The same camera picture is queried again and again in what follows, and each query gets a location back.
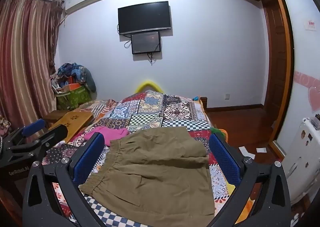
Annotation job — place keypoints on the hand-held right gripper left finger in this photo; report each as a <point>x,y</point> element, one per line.
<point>93,157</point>

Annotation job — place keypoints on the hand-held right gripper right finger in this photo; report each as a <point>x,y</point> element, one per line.
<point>225,162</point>

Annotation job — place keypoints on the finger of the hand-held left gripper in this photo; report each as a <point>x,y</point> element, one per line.
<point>33,128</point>
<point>56,135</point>

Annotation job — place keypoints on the khaki pants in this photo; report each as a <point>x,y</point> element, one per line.
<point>160,172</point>

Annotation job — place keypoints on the wooden lap table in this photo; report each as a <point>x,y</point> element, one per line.
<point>72,119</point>

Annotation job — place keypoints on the white paper sheet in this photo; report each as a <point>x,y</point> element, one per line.
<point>246,152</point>
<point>261,150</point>

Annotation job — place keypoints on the folded pink garment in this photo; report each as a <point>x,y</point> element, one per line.
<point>110,134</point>

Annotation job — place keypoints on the green plastic toy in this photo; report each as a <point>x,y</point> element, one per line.
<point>217,132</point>

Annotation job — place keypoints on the green patterned storage bag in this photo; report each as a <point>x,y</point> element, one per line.
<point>73,98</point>

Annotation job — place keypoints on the striped floral bed sheet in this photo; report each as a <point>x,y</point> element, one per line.
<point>102,108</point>

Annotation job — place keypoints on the orange box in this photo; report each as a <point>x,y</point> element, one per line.
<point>72,87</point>

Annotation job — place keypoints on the wooden bed footboard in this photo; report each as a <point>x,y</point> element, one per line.
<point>203,103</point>

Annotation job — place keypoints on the pile of clothes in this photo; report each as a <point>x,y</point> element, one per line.
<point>75,73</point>

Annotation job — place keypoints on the striped red curtain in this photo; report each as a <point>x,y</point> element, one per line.
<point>22,62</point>

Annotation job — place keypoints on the patchwork bed quilt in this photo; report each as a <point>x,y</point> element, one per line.
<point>155,112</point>

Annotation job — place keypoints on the white suitcase with stickers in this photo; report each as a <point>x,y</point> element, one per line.
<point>302,162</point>

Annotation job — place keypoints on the yellow curved headboard cushion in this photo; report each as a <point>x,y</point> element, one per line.
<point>147,84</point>

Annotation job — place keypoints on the wooden door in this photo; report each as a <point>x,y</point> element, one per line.
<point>275,67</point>

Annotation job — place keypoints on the pink heart wall sticker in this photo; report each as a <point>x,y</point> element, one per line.
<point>314,98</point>

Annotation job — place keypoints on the small black wall monitor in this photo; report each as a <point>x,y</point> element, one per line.
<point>145,42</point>

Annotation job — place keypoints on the black wall television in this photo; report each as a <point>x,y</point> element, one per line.
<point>144,18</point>

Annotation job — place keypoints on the small red white wall label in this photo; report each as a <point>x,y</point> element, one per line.
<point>310,25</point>

